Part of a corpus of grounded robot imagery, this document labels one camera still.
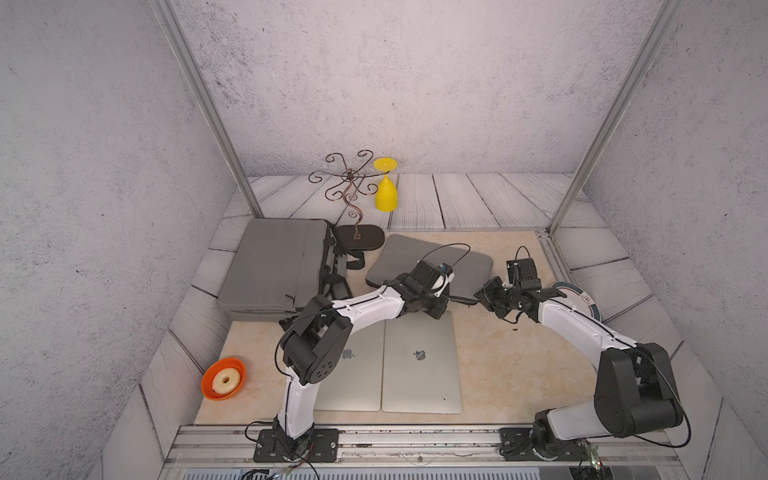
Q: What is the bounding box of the silver apple laptop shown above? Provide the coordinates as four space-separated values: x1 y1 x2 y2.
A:
315 322 385 412

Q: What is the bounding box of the grey zippered laptop bag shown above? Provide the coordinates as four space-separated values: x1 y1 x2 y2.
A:
218 219 336 321

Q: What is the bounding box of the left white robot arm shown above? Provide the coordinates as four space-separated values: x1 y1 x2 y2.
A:
274 259 455 442

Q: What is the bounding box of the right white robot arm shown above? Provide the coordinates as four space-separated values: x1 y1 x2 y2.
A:
475 258 690 451

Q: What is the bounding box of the white plate green red rim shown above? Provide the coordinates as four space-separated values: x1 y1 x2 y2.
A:
552 281 602 322

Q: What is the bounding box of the yellow plastic goblet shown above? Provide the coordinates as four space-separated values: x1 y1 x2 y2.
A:
374 157 398 212

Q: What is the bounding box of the white donut in bowl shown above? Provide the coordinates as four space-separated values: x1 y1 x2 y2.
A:
212 367 242 396

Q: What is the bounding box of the orange bowl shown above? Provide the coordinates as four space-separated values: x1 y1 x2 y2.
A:
200 357 246 401

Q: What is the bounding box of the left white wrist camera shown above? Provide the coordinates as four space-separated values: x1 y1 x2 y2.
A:
432 263 455 297

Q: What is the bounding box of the copper wire jewelry stand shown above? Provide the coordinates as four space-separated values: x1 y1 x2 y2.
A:
307 149 385 251

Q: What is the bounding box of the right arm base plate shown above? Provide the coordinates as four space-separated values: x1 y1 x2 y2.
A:
498 427 588 463

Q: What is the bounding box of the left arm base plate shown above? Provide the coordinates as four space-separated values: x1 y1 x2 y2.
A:
253 427 340 464

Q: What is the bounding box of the front aluminium rail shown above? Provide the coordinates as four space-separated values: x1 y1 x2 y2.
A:
160 422 688 479

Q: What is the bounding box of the right aluminium frame post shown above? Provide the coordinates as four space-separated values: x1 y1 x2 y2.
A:
546 0 685 237

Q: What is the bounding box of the aluminium frame post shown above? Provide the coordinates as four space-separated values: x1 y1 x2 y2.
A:
149 0 264 218
546 0 685 237

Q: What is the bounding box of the left aluminium frame post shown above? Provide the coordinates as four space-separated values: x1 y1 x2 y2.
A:
149 0 264 218

